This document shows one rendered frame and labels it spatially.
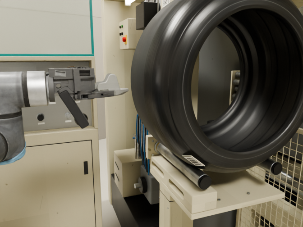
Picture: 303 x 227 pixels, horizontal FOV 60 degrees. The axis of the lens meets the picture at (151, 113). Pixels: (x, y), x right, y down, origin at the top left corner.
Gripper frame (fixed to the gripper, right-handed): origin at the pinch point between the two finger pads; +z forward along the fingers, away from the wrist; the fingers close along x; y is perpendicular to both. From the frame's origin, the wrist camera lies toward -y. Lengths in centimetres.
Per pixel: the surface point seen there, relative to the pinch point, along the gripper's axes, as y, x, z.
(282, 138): -16, -12, 49
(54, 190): -58, 61, -22
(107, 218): -117, 116, 14
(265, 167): -27, -8, 47
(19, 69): 4, 66, -33
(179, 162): -25.7, 2.8, 19.5
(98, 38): 37, 326, 49
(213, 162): -20.7, -11.5, 23.7
